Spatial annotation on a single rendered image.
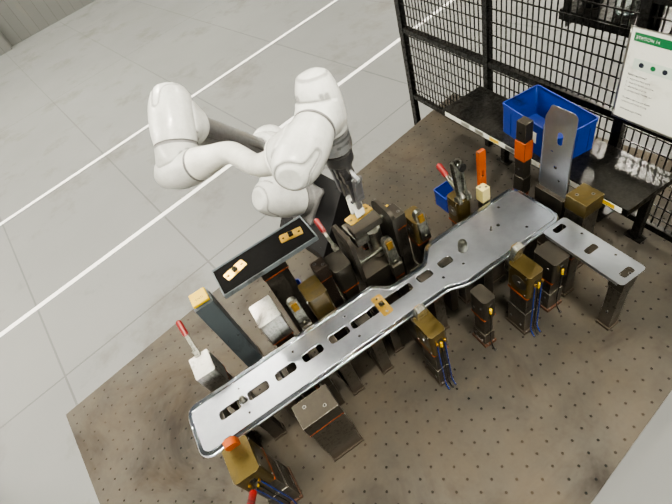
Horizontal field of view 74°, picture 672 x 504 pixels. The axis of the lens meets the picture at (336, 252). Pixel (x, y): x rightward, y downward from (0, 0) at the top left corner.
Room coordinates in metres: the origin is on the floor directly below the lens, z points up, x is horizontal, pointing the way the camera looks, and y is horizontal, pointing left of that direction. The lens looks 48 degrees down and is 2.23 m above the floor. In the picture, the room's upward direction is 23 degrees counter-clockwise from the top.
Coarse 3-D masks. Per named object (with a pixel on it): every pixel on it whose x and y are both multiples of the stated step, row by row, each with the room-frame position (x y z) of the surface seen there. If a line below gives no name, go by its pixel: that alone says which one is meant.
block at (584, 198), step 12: (576, 192) 0.89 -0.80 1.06; (588, 192) 0.87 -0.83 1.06; (600, 192) 0.85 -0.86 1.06; (564, 204) 0.89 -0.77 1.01; (576, 204) 0.85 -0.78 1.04; (588, 204) 0.82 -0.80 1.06; (600, 204) 0.83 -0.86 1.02; (564, 216) 0.89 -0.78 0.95; (576, 216) 0.85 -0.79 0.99; (588, 216) 0.82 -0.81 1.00; (564, 228) 0.88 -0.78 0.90; (588, 228) 0.83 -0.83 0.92
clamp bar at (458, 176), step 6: (450, 162) 1.09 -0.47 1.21; (456, 162) 1.09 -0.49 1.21; (450, 168) 1.09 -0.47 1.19; (456, 168) 1.08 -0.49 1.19; (462, 168) 1.05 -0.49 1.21; (456, 174) 1.07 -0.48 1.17; (462, 174) 1.07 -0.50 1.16; (456, 180) 1.06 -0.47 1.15; (462, 180) 1.07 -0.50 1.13; (456, 186) 1.07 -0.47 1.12; (462, 186) 1.07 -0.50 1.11; (456, 192) 1.07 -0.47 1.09; (468, 198) 1.06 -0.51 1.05
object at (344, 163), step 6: (342, 156) 0.90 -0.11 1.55; (348, 156) 0.90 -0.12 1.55; (330, 162) 0.91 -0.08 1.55; (336, 162) 0.90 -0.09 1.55; (342, 162) 0.90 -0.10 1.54; (348, 162) 0.90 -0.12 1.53; (330, 168) 0.92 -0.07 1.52; (336, 168) 0.90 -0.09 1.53; (342, 168) 0.90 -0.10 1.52; (348, 168) 0.90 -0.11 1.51; (348, 174) 0.90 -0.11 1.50
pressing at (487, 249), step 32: (512, 192) 1.05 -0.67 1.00; (480, 224) 0.97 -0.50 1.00; (512, 224) 0.91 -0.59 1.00; (544, 224) 0.86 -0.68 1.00; (448, 256) 0.90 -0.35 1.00; (480, 256) 0.84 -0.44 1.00; (384, 288) 0.88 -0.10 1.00; (416, 288) 0.83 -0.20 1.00; (448, 288) 0.78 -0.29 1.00; (320, 320) 0.86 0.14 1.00; (352, 320) 0.81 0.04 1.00; (384, 320) 0.77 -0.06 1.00; (288, 352) 0.80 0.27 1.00; (352, 352) 0.71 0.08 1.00; (224, 384) 0.78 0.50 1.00; (256, 384) 0.74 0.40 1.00; (288, 384) 0.69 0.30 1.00; (192, 416) 0.72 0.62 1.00; (256, 416) 0.64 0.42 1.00
